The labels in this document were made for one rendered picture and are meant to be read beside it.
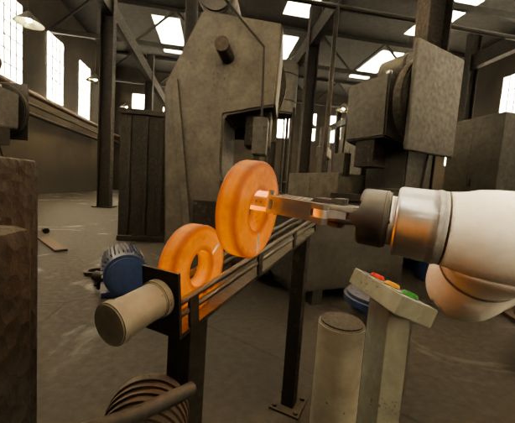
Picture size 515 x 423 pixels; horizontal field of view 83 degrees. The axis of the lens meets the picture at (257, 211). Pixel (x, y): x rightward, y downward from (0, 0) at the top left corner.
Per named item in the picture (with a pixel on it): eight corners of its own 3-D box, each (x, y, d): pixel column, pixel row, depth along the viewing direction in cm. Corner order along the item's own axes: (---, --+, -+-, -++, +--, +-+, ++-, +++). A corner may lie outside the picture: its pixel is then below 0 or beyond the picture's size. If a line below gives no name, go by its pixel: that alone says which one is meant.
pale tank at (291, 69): (260, 216, 857) (272, 55, 818) (256, 212, 947) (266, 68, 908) (291, 217, 871) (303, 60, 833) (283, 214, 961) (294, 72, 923)
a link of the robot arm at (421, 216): (431, 257, 40) (384, 248, 43) (444, 190, 39) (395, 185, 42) (439, 273, 32) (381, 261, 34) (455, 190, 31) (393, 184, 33)
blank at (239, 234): (215, 159, 39) (236, 161, 38) (265, 158, 53) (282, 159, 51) (211, 268, 42) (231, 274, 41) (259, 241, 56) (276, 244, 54)
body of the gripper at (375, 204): (384, 254, 34) (309, 239, 38) (387, 243, 42) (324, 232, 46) (395, 190, 34) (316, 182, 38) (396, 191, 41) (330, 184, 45)
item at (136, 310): (95, 340, 39) (91, 298, 38) (147, 310, 47) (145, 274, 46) (126, 353, 37) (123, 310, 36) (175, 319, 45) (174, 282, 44)
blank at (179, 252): (176, 326, 52) (191, 331, 51) (140, 267, 43) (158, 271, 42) (217, 263, 63) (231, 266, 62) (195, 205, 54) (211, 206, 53)
